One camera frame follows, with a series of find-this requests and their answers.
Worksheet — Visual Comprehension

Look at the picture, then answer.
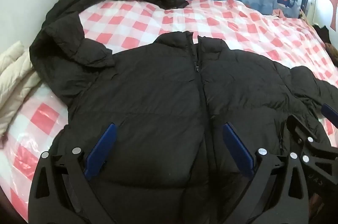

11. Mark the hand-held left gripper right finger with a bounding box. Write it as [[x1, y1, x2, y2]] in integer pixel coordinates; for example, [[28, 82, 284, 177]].
[[222, 122, 310, 224]]

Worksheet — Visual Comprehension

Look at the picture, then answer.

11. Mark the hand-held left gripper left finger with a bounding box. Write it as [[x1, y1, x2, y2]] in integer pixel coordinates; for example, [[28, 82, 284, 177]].
[[29, 122, 118, 224]]

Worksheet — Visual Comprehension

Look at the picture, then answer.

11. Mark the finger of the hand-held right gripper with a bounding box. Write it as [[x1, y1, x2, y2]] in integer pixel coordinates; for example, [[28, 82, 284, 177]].
[[322, 104, 338, 119], [286, 115, 321, 147]]

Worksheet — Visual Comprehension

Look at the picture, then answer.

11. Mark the black puffer jacket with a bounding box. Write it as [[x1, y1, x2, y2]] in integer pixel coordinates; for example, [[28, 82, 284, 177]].
[[29, 19, 338, 224]]

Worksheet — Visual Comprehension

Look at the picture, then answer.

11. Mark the dark clothes pile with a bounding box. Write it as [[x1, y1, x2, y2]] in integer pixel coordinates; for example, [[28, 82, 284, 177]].
[[312, 24, 334, 45]]

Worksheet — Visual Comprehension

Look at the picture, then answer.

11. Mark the cream puffer jacket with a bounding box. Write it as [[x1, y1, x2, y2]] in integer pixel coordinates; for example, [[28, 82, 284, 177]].
[[0, 41, 43, 137]]

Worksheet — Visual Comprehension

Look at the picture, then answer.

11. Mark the pink white checked bed sheet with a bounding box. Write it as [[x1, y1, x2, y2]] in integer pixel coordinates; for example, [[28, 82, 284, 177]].
[[0, 0, 338, 214]]

